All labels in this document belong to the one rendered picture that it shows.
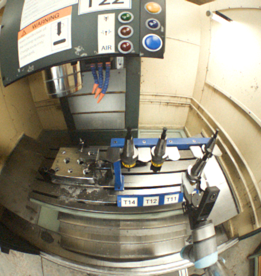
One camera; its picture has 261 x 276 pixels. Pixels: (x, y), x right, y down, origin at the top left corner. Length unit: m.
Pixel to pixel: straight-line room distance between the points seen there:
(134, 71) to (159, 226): 1.04
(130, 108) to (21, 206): 1.31
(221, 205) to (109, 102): 1.14
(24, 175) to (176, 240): 1.36
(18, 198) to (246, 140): 1.81
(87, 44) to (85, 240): 0.90
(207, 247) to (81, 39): 0.57
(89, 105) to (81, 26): 0.82
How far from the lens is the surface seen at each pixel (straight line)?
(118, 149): 0.47
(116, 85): 0.91
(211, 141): 0.51
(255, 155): 0.87
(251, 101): 0.89
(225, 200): 1.01
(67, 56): 0.27
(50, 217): 1.12
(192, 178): 0.43
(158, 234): 0.84
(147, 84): 1.34
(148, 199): 0.65
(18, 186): 1.32
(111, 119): 1.05
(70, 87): 0.45
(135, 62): 0.92
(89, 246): 0.86
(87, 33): 0.26
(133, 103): 1.01
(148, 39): 0.24
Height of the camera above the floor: 1.55
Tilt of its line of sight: 40 degrees down
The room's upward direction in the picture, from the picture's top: 1 degrees clockwise
